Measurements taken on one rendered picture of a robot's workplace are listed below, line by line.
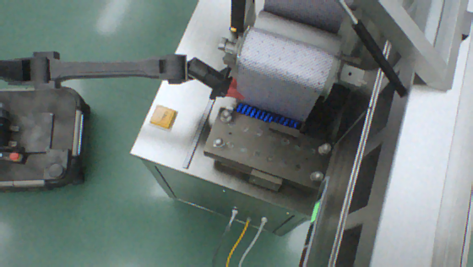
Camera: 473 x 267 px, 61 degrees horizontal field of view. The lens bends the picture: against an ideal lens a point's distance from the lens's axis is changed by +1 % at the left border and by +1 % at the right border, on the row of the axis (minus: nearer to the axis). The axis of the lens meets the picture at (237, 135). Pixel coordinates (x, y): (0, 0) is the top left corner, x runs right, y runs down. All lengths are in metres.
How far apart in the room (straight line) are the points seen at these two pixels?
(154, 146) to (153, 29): 1.41
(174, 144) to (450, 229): 0.89
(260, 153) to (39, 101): 1.44
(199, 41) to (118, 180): 1.08
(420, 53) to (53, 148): 1.91
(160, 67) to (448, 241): 0.84
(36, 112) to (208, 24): 1.12
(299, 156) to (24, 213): 1.67
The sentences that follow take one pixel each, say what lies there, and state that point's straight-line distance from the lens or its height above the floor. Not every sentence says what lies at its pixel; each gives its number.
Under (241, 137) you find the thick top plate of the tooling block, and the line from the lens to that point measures 1.27.
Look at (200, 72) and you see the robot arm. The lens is 1.20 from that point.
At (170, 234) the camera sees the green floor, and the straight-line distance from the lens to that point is 2.26.
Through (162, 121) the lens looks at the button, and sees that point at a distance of 1.41.
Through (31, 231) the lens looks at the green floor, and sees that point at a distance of 2.47.
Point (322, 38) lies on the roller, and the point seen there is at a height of 1.23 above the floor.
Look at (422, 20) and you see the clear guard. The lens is 0.70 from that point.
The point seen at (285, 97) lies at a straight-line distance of 1.18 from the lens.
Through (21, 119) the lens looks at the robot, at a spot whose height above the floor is 0.26.
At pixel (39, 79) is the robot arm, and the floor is 1.18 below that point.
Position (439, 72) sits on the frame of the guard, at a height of 1.69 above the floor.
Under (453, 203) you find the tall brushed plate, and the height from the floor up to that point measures 1.44.
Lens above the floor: 2.23
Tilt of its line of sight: 71 degrees down
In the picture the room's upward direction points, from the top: 6 degrees clockwise
